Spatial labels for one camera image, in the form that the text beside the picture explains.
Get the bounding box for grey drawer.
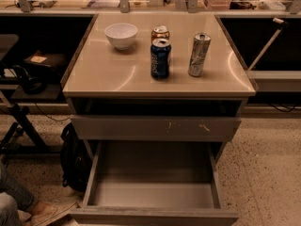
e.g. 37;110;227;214
71;141;239;226
71;115;241;142

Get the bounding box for grey drawer cabinet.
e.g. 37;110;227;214
59;12;258;226

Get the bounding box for blue pepsi can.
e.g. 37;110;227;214
150;39;171;79

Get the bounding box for tall silver energy can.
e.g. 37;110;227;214
188;33;211;77

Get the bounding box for orange soda can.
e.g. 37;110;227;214
151;25;170;40

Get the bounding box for white ceramic bowl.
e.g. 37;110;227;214
104;23;138;50

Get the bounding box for black backpack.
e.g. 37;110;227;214
60;122;92;192

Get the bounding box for black headphones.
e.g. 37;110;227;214
13;65;47;94

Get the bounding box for black box with label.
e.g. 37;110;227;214
24;51;68;70

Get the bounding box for white stick with tip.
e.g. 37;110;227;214
248;17;287;71

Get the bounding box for person leg in jeans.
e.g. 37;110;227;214
0;162;36;226

